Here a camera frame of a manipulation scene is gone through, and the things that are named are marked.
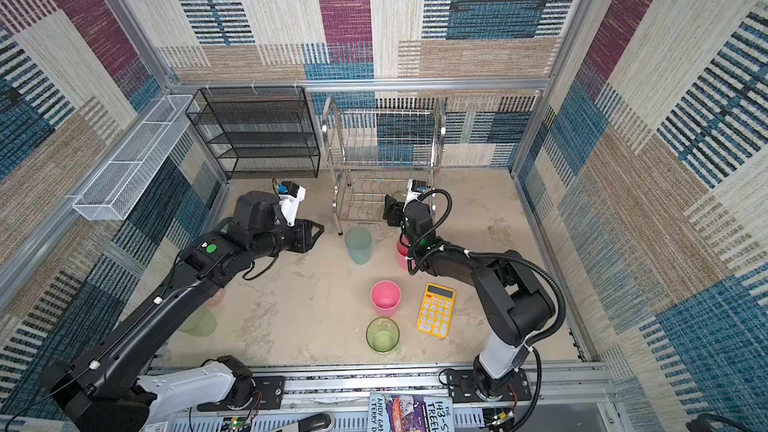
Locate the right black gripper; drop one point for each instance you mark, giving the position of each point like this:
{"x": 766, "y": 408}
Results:
{"x": 392, "y": 211}

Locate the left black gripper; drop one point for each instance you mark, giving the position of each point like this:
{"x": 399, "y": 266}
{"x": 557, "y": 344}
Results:
{"x": 304, "y": 232}

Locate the teal translucent cup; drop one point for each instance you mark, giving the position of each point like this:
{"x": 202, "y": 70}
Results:
{"x": 359, "y": 242}

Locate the silver wire dish rack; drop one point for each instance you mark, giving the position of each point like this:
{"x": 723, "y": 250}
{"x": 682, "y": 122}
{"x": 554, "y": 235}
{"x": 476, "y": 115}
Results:
{"x": 373, "y": 153}

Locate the green translucent cup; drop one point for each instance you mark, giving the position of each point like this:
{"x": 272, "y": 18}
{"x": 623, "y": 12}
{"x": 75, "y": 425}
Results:
{"x": 382, "y": 335}
{"x": 399, "y": 196}

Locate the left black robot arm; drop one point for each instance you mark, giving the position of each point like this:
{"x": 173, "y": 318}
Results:
{"x": 105, "y": 389}

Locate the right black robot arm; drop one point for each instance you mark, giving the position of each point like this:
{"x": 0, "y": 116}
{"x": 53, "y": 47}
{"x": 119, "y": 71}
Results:
{"x": 523, "y": 304}

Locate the pink cup near rack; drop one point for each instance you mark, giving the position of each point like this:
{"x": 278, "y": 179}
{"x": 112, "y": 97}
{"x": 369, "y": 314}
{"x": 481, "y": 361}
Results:
{"x": 403, "y": 252}

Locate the black mesh shelf rack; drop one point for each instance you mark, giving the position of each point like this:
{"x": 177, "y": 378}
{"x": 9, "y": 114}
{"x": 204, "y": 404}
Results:
{"x": 257, "y": 132}

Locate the pink cup centre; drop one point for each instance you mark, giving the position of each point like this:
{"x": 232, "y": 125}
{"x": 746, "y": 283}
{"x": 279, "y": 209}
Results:
{"x": 385, "y": 297}

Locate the yellow calculator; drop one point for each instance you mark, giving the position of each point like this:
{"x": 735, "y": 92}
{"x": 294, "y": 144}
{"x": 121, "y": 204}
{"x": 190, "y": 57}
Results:
{"x": 436, "y": 310}

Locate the green translucent cup front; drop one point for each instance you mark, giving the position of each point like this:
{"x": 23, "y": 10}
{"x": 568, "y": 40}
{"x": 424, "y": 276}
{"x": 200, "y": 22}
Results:
{"x": 382, "y": 335}

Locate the purple treehouse book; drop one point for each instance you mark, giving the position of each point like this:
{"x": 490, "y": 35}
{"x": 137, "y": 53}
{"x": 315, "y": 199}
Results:
{"x": 409, "y": 413}

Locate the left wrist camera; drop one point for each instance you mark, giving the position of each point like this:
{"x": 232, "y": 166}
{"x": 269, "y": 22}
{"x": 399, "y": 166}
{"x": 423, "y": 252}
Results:
{"x": 290, "y": 195}

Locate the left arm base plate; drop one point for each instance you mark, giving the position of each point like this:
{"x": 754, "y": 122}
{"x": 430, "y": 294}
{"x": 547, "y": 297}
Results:
{"x": 258, "y": 393}

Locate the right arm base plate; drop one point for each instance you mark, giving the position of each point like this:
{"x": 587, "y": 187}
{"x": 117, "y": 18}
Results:
{"x": 467, "y": 386}

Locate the white wire wall basket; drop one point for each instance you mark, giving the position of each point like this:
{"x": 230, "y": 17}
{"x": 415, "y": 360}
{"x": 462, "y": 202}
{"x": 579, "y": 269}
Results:
{"x": 115, "y": 190}

